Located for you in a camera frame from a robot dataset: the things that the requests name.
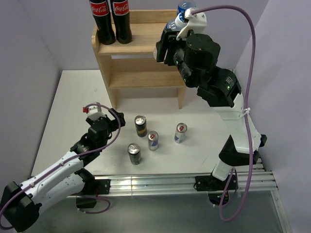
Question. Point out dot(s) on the black can near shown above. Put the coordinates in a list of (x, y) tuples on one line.
[(134, 153)]

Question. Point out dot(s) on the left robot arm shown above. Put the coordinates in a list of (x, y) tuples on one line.
[(22, 204)]

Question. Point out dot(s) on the aluminium rail front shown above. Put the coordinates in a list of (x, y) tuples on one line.
[(175, 184)]

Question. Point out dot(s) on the black can far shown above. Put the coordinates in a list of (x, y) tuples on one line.
[(141, 125)]

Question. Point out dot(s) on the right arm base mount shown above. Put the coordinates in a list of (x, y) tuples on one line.
[(215, 187)]

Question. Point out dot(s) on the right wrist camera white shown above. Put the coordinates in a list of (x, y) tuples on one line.
[(196, 24)]

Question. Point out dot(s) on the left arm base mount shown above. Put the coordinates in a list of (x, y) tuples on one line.
[(91, 195)]

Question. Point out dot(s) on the right cola bottle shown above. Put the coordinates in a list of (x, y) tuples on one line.
[(121, 17)]

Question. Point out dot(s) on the silver blue can right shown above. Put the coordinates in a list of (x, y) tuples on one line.
[(180, 132)]

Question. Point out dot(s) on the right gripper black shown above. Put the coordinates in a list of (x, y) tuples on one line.
[(164, 48)]

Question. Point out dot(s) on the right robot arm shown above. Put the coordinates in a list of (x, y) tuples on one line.
[(223, 93)]

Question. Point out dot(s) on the left cola bottle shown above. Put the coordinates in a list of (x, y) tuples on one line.
[(101, 13)]

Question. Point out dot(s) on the silver blue can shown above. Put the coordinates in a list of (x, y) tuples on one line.
[(180, 132), (153, 140)]

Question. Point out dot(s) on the cola bottle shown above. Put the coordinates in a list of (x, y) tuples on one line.
[(121, 17), (101, 13)]

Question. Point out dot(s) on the black can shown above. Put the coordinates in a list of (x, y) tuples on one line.
[(134, 153), (141, 125)]

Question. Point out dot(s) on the wooden two-tier shelf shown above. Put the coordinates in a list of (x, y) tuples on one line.
[(125, 66)]

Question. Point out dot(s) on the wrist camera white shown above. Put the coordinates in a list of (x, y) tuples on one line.
[(93, 112), (196, 24)]

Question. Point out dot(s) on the water bottle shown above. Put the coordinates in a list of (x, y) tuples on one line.
[(184, 5), (175, 24)]

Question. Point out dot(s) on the silver blue can centre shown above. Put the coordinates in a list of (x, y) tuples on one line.
[(153, 140)]

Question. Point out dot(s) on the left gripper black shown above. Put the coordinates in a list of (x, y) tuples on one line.
[(111, 120)]

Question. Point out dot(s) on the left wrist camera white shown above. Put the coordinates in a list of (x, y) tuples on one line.
[(93, 112)]

